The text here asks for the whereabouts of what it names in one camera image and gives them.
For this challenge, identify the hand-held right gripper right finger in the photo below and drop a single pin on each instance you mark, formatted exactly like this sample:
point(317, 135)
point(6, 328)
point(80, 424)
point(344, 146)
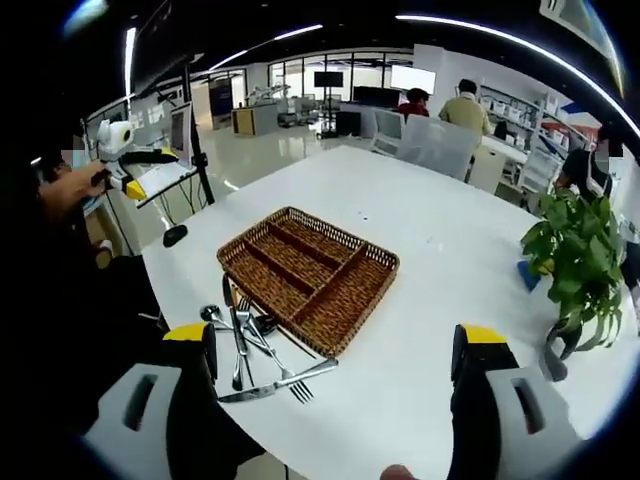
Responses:
point(500, 425)

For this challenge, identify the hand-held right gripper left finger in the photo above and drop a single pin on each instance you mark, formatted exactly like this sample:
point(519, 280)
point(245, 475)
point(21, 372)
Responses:
point(135, 425)

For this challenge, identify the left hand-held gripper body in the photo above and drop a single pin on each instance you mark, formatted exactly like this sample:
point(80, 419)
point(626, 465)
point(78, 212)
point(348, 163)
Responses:
point(115, 137)

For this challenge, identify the brown wicker storage slots tray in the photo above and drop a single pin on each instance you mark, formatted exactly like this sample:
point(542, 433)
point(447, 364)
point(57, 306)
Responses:
point(345, 300)

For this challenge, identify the white storage shelf rack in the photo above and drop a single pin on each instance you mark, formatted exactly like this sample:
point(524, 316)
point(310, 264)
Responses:
point(520, 112)

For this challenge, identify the person's left hand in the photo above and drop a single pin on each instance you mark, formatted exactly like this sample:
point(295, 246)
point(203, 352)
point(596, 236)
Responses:
point(87, 182)

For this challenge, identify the person's right hand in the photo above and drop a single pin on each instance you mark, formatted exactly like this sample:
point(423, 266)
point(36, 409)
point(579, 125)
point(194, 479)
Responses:
point(400, 474)

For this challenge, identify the white laptop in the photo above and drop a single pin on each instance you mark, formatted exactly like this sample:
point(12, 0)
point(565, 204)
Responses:
point(165, 175)

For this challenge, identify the black computer mouse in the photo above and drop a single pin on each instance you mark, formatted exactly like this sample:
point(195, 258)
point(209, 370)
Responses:
point(175, 235)

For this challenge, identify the black curved object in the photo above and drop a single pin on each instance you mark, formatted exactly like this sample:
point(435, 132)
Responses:
point(555, 360)

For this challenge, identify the dark blue display board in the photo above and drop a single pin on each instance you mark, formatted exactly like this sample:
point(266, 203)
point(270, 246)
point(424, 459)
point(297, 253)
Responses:
point(220, 102)

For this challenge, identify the wood and grey cabinet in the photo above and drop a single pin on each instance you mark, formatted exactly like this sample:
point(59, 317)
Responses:
point(255, 120)

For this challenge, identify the person's black clothing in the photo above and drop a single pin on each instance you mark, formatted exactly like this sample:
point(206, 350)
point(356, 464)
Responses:
point(75, 325)

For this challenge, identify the blue cloth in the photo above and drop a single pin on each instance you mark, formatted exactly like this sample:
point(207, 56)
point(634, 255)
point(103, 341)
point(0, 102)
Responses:
point(530, 277)

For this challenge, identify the green plant in white pot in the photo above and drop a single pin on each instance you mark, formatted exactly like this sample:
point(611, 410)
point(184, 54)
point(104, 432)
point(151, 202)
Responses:
point(575, 250)

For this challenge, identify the black screen on stand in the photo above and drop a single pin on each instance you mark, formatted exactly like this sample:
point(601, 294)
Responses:
point(328, 79)

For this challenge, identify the black desk monitors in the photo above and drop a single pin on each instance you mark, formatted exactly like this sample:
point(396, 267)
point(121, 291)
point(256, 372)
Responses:
point(377, 96)

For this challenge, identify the white office chair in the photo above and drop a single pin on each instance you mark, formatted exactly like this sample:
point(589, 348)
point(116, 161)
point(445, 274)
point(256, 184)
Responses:
point(387, 130)

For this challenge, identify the grey mesh office chair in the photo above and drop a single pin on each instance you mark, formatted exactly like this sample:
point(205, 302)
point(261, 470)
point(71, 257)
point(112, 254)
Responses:
point(440, 147)

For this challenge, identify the bright white wall display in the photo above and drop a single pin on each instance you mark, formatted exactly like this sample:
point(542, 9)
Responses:
point(412, 79)

